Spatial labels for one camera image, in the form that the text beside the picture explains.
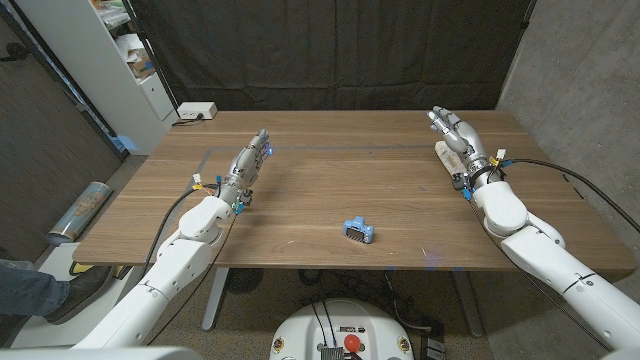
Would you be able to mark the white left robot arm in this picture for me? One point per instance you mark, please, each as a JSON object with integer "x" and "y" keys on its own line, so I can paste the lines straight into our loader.
{"x": 165, "y": 280}

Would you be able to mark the blue toy camera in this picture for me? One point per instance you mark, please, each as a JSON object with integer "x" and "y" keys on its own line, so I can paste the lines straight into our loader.
{"x": 358, "y": 230}

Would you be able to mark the red emergency stop button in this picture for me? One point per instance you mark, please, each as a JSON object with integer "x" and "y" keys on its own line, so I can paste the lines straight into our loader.
{"x": 352, "y": 342}

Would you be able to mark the white power strip box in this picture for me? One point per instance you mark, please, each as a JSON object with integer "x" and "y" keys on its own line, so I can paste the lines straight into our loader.
{"x": 196, "y": 110}

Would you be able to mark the cardboard box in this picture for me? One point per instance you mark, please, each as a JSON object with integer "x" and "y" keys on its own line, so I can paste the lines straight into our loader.
{"x": 141, "y": 65}

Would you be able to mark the white floor board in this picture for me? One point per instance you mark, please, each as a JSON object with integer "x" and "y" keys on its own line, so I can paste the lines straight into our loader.
{"x": 60, "y": 332}

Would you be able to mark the black shoe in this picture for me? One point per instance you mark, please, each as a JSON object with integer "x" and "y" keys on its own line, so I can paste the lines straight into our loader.
{"x": 82, "y": 292}

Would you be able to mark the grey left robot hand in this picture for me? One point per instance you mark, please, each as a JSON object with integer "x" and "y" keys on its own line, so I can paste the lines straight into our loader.
{"x": 245, "y": 167}

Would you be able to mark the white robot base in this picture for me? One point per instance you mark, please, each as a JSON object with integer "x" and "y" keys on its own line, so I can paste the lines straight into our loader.
{"x": 300, "y": 335}

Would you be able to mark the black backdrop curtain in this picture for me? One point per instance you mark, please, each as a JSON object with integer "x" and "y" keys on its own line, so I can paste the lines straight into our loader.
{"x": 325, "y": 55}

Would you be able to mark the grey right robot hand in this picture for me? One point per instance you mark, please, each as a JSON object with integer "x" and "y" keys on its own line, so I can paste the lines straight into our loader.
{"x": 467, "y": 142}

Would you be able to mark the black round floor object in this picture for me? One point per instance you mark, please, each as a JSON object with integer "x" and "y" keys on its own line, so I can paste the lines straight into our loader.
{"x": 245, "y": 280}

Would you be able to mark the grey table leg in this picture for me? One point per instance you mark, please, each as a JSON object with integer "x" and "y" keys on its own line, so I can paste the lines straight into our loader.
{"x": 467, "y": 305}
{"x": 216, "y": 300}

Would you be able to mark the blue jeans leg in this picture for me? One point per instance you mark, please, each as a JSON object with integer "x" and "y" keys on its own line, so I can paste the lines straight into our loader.
{"x": 25, "y": 290}

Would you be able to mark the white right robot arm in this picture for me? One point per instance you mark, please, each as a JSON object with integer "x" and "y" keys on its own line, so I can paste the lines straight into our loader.
{"x": 550, "y": 250}

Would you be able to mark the white shelf cabinet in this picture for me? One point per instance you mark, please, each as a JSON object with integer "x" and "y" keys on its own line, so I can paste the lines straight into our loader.
{"x": 90, "y": 65}

